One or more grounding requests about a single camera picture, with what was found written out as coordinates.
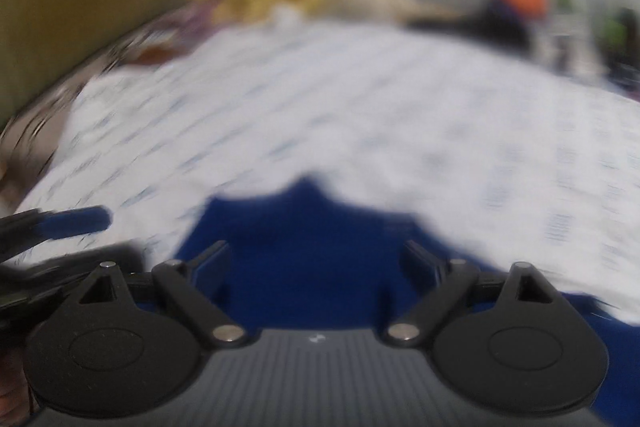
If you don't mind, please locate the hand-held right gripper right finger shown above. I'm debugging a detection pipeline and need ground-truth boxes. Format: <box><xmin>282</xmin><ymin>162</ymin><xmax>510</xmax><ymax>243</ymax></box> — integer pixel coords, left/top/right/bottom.
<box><xmin>386</xmin><ymin>241</ymin><xmax>558</xmax><ymax>349</ymax></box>

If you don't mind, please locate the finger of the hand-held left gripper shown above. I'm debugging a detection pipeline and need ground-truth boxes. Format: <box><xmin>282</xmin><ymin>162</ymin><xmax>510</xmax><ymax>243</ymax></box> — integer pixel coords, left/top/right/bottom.
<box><xmin>0</xmin><ymin>244</ymin><xmax>147</xmax><ymax>303</ymax></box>
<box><xmin>0</xmin><ymin>206</ymin><xmax>112</xmax><ymax>254</ymax></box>

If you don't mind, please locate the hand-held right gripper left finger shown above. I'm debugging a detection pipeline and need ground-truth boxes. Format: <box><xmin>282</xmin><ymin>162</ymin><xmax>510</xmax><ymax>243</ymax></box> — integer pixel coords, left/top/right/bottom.
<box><xmin>75</xmin><ymin>241</ymin><xmax>248</xmax><ymax>350</ymax></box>

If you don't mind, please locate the blue beaded sweater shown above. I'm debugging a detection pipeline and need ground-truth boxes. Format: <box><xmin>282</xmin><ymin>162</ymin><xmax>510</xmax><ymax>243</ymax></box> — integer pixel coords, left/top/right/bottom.
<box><xmin>135</xmin><ymin>177</ymin><xmax>640</xmax><ymax>427</ymax></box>

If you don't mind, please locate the white script-printed bedsheet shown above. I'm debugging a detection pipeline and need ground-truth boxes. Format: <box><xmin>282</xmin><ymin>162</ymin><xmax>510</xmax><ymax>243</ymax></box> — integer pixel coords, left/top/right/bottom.
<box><xmin>12</xmin><ymin>19</ymin><xmax>640</xmax><ymax>328</ymax></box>

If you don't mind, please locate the beige upholstered headboard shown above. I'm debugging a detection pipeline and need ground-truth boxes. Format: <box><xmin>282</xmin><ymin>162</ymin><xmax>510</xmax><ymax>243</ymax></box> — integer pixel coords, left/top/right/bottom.
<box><xmin>0</xmin><ymin>0</ymin><xmax>213</xmax><ymax>130</ymax></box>

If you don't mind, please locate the purple cloth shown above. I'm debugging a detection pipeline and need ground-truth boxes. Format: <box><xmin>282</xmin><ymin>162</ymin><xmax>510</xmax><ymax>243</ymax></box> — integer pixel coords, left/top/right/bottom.
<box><xmin>162</xmin><ymin>1</ymin><xmax>218</xmax><ymax>40</ymax></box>

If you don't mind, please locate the dark cloth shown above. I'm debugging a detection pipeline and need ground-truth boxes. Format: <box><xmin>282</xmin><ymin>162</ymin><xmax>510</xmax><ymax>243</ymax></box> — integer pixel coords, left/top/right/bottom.
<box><xmin>407</xmin><ymin>0</ymin><xmax>533</xmax><ymax>54</ymax></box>

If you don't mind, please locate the green white patterned cloth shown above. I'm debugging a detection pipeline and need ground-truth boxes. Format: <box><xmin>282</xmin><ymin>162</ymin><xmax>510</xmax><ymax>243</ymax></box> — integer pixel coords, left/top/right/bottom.
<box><xmin>597</xmin><ymin>7</ymin><xmax>640</xmax><ymax>75</ymax></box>

